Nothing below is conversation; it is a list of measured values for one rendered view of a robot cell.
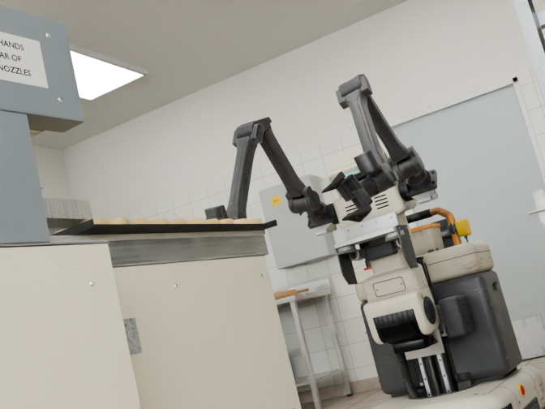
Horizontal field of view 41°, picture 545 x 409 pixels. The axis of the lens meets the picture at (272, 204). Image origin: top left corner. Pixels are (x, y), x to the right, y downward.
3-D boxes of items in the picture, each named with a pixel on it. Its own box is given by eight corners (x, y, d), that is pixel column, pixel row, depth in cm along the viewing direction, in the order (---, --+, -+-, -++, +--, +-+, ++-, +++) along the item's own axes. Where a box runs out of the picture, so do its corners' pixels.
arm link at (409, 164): (421, 165, 263) (407, 171, 265) (408, 147, 257) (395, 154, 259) (425, 182, 256) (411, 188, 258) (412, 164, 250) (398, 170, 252)
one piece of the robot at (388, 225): (358, 283, 279) (345, 230, 283) (424, 265, 265) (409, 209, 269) (340, 286, 266) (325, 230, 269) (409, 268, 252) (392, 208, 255)
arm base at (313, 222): (336, 204, 287) (311, 213, 293) (326, 192, 283) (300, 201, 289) (335, 221, 282) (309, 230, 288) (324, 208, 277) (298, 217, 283)
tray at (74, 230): (154, 266, 193) (153, 260, 193) (277, 225, 173) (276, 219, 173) (-48, 282, 142) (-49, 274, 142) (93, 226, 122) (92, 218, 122)
